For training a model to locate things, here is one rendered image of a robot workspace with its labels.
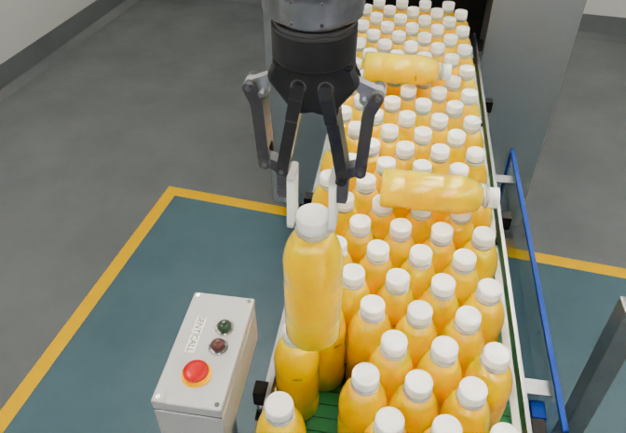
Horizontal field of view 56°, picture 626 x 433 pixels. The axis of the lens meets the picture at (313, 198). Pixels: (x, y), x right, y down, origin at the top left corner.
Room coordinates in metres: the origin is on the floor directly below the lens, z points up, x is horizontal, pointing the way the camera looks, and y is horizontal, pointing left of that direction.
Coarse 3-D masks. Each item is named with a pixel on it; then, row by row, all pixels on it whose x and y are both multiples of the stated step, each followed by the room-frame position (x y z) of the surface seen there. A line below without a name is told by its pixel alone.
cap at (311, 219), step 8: (304, 208) 0.50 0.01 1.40; (312, 208) 0.50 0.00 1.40; (320, 208) 0.50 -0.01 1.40; (296, 216) 0.48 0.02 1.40; (304, 216) 0.48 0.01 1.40; (312, 216) 0.48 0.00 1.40; (320, 216) 0.48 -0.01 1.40; (328, 216) 0.48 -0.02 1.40; (296, 224) 0.48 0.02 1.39; (304, 224) 0.47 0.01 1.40; (312, 224) 0.47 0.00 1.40; (320, 224) 0.47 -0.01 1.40; (304, 232) 0.47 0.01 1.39; (312, 232) 0.47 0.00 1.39; (320, 232) 0.47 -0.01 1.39
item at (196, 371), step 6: (192, 360) 0.50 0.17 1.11; (198, 360) 0.50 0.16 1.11; (186, 366) 0.49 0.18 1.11; (192, 366) 0.49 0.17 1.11; (198, 366) 0.49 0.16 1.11; (204, 366) 0.49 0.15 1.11; (186, 372) 0.48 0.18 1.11; (192, 372) 0.48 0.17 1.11; (198, 372) 0.48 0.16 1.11; (204, 372) 0.48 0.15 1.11; (186, 378) 0.47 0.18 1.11; (192, 378) 0.47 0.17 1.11; (198, 378) 0.47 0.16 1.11; (204, 378) 0.47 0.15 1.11
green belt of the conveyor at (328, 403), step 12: (324, 396) 0.57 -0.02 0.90; (336, 396) 0.57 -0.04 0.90; (324, 408) 0.55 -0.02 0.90; (336, 408) 0.55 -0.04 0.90; (312, 420) 0.53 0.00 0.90; (324, 420) 0.53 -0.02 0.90; (336, 420) 0.53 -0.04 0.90; (504, 420) 0.53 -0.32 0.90; (312, 432) 0.50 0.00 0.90; (324, 432) 0.51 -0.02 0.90; (336, 432) 0.50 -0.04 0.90
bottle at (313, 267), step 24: (288, 240) 0.49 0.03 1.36; (312, 240) 0.47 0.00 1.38; (336, 240) 0.49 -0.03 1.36; (288, 264) 0.47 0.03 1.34; (312, 264) 0.46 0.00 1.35; (336, 264) 0.47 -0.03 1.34; (288, 288) 0.47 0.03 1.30; (312, 288) 0.45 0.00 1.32; (336, 288) 0.47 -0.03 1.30; (288, 312) 0.47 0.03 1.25; (312, 312) 0.45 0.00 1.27; (336, 312) 0.47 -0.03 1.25; (288, 336) 0.47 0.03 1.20; (312, 336) 0.45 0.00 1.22; (336, 336) 0.47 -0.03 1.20
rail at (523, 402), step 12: (480, 72) 1.63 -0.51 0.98; (480, 84) 1.55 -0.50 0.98; (480, 96) 1.51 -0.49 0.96; (492, 156) 1.18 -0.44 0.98; (492, 168) 1.14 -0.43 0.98; (492, 180) 1.10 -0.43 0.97; (504, 240) 0.88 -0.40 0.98; (504, 252) 0.85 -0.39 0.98; (504, 264) 0.81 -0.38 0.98; (504, 276) 0.79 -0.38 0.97; (504, 288) 0.77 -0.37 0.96; (516, 324) 0.67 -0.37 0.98; (516, 336) 0.64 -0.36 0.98; (516, 348) 0.61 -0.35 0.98; (516, 360) 0.59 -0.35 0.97; (516, 372) 0.58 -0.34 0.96; (516, 384) 0.56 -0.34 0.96; (528, 408) 0.50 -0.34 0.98; (528, 420) 0.48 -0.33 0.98; (528, 432) 0.46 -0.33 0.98
